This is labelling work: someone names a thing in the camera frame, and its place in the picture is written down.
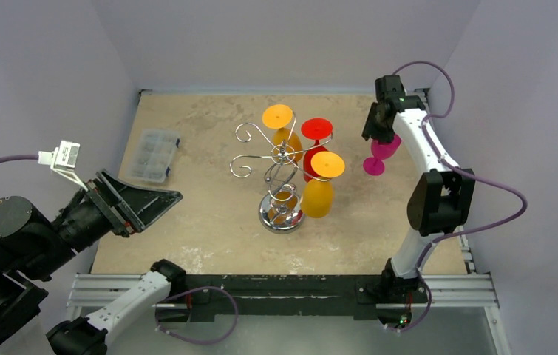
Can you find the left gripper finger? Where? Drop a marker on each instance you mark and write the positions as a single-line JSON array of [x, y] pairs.
[[132, 195], [145, 214]]

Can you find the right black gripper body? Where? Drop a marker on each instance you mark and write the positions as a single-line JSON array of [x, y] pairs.
[[374, 126]]

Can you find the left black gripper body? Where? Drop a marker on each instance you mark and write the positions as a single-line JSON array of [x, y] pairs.
[[113, 214]]

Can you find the pink wine glass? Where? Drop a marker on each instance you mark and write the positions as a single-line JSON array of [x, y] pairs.
[[374, 165]]

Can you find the orange wine glass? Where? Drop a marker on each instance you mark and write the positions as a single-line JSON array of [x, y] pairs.
[[280, 117], [318, 195]]

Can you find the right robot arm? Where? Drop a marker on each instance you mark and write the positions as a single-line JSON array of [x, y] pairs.
[[441, 198]]

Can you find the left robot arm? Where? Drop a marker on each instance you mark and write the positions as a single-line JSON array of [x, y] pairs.
[[33, 248]]

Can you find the red wine glass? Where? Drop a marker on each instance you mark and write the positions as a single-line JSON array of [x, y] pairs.
[[315, 129]]

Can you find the chrome wine glass rack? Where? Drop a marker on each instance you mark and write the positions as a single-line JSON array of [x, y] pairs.
[[279, 210]]

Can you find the clear plastic compartment box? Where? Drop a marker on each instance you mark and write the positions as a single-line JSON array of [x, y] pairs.
[[153, 157]]

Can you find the black front mounting bar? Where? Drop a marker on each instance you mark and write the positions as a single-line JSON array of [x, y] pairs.
[[356, 296]]

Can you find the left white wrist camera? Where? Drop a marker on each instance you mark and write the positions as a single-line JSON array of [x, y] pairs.
[[62, 161]]

